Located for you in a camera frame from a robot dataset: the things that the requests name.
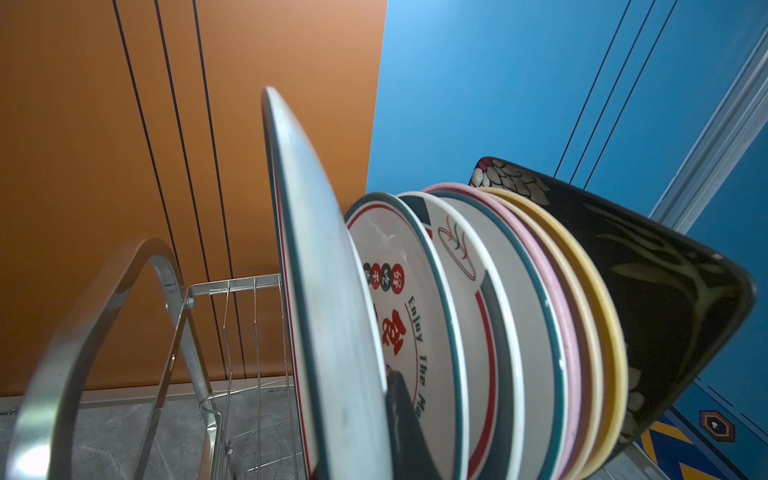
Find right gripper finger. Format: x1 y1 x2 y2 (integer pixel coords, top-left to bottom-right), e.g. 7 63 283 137
386 370 441 479

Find white plate dark green rim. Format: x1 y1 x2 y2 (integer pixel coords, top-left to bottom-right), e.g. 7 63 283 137
400 192 525 479

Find white plate thin green ring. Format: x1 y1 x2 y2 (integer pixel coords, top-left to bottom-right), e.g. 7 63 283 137
428 190 569 480

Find white plate orange sunburst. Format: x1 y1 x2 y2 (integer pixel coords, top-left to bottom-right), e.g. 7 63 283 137
262 87 393 479

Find white plate red characters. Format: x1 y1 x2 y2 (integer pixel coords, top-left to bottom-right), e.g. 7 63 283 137
345 192 469 479

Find steel two-tier dish rack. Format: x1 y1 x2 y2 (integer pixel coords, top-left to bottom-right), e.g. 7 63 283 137
1 238 306 479

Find yellow round plate with bear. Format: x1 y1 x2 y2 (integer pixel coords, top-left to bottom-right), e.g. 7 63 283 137
479 186 629 480

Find pink round plate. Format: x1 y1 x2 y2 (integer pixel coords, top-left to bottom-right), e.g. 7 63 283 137
427 183 582 479

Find cream round plate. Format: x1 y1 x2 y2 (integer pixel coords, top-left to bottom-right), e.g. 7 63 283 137
482 188 604 479

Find black floral square plate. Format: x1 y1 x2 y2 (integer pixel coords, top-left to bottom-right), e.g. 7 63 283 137
469 157 757 452

